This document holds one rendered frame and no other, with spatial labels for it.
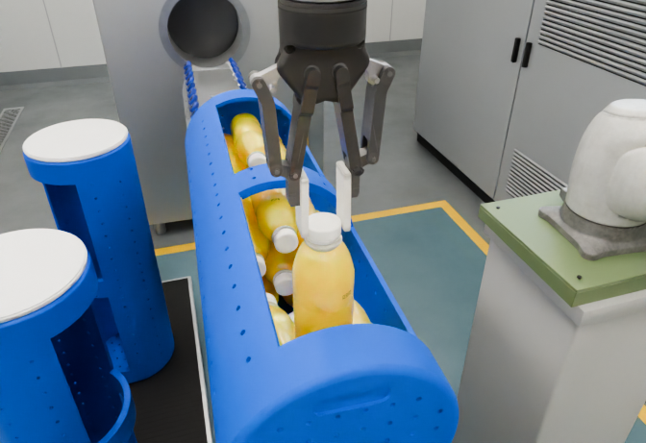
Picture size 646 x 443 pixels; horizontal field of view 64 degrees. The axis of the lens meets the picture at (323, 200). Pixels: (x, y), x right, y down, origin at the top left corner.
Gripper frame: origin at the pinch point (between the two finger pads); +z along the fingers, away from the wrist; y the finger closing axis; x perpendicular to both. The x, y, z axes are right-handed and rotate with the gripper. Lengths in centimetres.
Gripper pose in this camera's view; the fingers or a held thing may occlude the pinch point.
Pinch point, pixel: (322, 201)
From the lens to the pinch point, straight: 53.3
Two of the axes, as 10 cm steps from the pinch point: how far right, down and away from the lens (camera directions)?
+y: -9.7, 1.4, -2.2
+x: 2.6, 5.1, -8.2
